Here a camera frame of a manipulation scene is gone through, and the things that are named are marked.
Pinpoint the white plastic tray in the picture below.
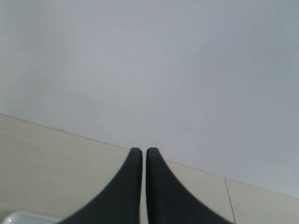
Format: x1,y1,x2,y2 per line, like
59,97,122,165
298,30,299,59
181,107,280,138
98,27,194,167
0,211,61,224

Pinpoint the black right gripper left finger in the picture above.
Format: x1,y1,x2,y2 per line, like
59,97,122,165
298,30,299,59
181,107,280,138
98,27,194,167
60,147,142,224

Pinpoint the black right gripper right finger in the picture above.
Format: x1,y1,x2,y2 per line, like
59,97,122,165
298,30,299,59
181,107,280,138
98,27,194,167
146,147,231,224

